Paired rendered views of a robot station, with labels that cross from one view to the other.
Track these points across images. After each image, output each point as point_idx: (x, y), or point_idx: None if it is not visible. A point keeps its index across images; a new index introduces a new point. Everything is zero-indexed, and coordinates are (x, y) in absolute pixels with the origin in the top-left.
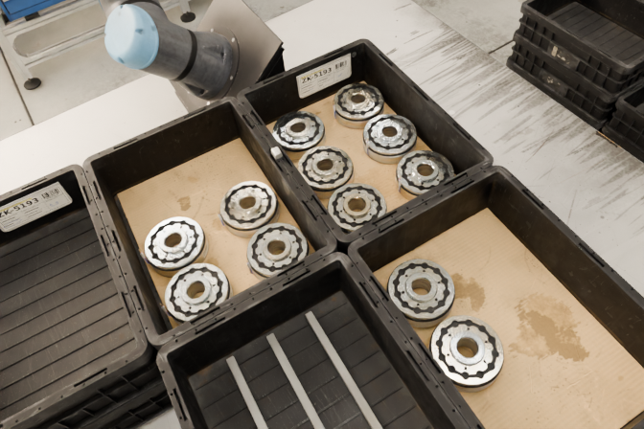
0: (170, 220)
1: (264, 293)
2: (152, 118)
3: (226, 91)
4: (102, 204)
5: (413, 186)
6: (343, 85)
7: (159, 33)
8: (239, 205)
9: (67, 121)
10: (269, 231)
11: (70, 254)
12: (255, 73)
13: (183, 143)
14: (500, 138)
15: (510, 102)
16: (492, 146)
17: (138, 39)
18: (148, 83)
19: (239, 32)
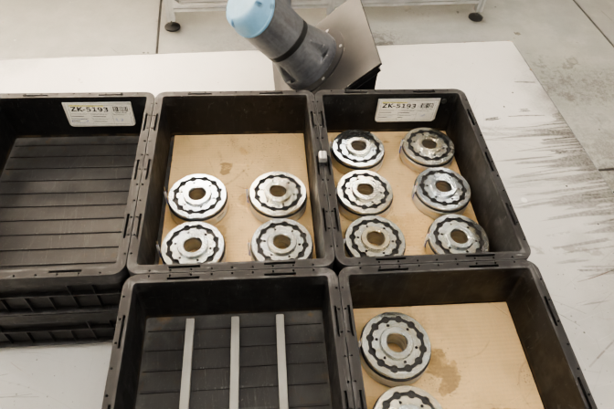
0: (204, 176)
1: (245, 273)
2: (243, 88)
3: (313, 89)
4: (153, 134)
5: (439, 246)
6: (422, 127)
7: (275, 13)
8: (269, 190)
9: (173, 61)
10: (283, 225)
11: (111, 167)
12: (344, 81)
13: (249, 115)
14: (562, 246)
15: (590, 216)
16: (549, 250)
17: (254, 10)
18: (254, 57)
19: (348, 40)
